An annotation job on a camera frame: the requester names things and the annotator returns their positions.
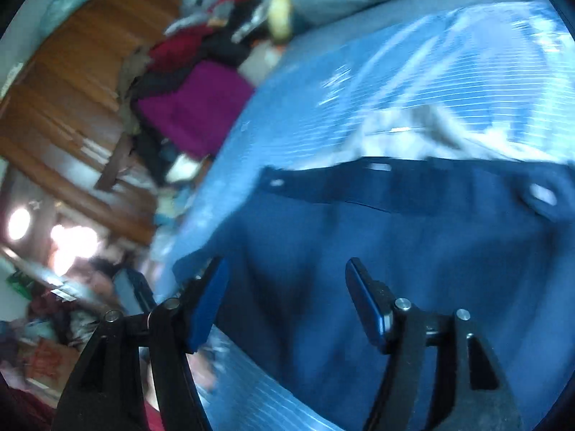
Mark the magenta cloth on chair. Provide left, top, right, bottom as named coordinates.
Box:
left=133, top=60, right=253, bottom=159

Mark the blue striped bed sheet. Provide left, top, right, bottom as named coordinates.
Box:
left=159, top=0, right=574, bottom=430

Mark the brown wooden wardrobe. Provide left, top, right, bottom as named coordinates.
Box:
left=1, top=0, right=180, bottom=245

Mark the navy blue garment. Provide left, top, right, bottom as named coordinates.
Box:
left=174, top=158, right=574, bottom=430

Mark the pile of dark clothes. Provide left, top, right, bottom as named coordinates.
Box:
left=116, top=0, right=284, bottom=187

